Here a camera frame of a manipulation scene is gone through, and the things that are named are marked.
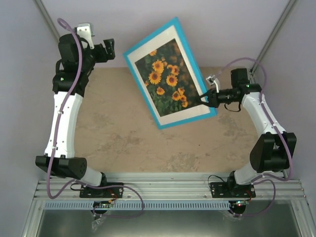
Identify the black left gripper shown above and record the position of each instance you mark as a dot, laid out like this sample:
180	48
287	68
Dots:
109	50

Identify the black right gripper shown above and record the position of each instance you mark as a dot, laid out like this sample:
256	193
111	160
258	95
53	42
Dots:
213	98

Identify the sunflower photo print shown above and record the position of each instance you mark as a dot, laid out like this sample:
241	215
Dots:
167	79

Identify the white mat board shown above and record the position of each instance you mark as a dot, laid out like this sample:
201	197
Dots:
148	61

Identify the teal wooden picture frame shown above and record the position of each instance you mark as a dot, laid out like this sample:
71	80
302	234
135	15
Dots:
170	74

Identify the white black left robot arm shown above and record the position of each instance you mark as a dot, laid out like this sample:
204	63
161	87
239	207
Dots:
72	71

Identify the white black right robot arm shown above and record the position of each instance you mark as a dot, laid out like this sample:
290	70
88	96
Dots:
274	148

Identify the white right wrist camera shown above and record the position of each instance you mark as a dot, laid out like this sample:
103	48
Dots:
213	81

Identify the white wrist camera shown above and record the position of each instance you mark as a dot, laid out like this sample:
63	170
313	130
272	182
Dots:
85	31
213	81

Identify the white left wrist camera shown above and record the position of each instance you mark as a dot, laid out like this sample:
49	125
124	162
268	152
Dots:
85	31

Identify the left aluminium corner post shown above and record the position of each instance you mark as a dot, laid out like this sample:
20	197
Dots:
47	19

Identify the aluminium corner post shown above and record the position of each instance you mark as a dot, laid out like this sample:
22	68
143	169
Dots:
274	33
47	19

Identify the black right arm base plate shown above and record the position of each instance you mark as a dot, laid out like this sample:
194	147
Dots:
224	190

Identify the aluminium mounting rail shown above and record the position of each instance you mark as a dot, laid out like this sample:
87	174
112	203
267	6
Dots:
194	186

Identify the light blue slotted cable duct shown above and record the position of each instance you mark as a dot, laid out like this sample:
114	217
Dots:
137	205

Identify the right aluminium corner post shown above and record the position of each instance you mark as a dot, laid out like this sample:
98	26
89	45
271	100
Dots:
274	33

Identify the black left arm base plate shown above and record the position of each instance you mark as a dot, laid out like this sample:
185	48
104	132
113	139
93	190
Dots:
112	193

